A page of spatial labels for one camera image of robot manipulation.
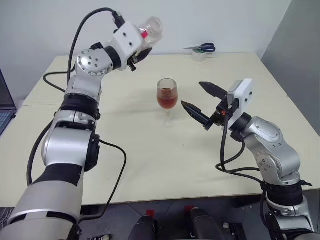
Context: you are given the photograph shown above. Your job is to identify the clear plastic bottle pink label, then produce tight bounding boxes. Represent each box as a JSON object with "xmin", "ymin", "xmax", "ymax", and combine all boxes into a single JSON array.
[{"xmin": 136, "ymin": 16, "xmax": 165, "ymax": 50}]

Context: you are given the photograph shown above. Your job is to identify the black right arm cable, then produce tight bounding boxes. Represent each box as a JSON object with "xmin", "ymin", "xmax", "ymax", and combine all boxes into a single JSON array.
[{"xmin": 215, "ymin": 116, "xmax": 270, "ymax": 223}]

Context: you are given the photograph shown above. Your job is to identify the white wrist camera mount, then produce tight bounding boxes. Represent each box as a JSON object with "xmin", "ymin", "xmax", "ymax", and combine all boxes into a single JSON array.
[
  {"xmin": 226, "ymin": 78, "xmax": 255, "ymax": 126},
  {"xmin": 111, "ymin": 21, "xmax": 144, "ymax": 72}
]

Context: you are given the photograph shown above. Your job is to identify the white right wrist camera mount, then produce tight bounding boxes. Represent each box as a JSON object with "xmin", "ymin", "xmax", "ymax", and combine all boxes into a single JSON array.
[{"xmin": 226, "ymin": 78, "xmax": 255, "ymax": 126}]

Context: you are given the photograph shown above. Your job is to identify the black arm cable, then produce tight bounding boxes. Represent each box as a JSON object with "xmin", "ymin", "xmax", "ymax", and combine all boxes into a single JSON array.
[
  {"xmin": 26, "ymin": 7, "xmax": 128, "ymax": 221},
  {"xmin": 215, "ymin": 116, "xmax": 270, "ymax": 223}
]

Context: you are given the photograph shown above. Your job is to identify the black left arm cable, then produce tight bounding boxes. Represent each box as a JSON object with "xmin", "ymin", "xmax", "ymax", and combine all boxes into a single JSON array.
[{"xmin": 26, "ymin": 7, "xmax": 128, "ymax": 221}]

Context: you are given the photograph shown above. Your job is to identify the blue handled scissors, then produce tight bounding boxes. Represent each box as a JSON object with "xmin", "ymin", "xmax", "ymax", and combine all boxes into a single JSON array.
[{"xmin": 182, "ymin": 42, "xmax": 217, "ymax": 54}]

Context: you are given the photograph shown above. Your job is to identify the white tape roll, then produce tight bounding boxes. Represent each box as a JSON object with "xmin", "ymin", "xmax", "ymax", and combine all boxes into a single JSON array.
[{"xmin": 191, "ymin": 48, "xmax": 208, "ymax": 63}]

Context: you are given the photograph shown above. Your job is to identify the white floor cable bundle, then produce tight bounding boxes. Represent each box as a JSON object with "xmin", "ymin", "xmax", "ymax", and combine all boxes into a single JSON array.
[{"xmin": 0, "ymin": 206, "xmax": 14, "ymax": 222}]

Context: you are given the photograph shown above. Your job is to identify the clear wine glass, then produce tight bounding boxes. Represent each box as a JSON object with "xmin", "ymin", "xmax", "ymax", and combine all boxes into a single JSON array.
[{"xmin": 156, "ymin": 77, "xmax": 179, "ymax": 129}]

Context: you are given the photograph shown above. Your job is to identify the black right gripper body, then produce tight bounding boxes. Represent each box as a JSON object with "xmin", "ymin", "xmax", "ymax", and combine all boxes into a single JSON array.
[{"xmin": 209, "ymin": 93, "xmax": 237, "ymax": 128}]

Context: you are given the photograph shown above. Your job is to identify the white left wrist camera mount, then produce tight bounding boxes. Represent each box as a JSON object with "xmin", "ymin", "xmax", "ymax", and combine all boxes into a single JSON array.
[{"xmin": 111, "ymin": 21, "xmax": 144, "ymax": 72}]

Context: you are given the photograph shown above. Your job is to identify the dark laptop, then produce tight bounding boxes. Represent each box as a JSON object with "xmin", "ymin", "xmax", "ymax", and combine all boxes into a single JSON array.
[{"xmin": 0, "ymin": 67, "xmax": 18, "ymax": 137}]

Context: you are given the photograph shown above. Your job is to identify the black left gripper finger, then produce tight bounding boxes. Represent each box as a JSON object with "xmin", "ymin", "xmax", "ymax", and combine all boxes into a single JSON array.
[{"xmin": 138, "ymin": 46, "xmax": 154, "ymax": 61}]

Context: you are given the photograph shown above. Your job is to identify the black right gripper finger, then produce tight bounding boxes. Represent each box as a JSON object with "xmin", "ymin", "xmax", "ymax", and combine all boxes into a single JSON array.
[
  {"xmin": 179, "ymin": 100, "xmax": 214, "ymax": 132},
  {"xmin": 198, "ymin": 80, "xmax": 229, "ymax": 100}
]

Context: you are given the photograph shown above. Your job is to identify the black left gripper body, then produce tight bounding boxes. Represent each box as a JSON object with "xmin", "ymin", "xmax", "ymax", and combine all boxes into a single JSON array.
[{"xmin": 128, "ymin": 49, "xmax": 144, "ymax": 73}]

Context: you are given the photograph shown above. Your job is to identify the dark rounded shape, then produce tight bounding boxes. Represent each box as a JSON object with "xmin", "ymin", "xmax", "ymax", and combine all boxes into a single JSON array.
[
  {"xmin": 130, "ymin": 214, "xmax": 159, "ymax": 240},
  {"xmin": 188, "ymin": 208, "xmax": 224, "ymax": 240}
]

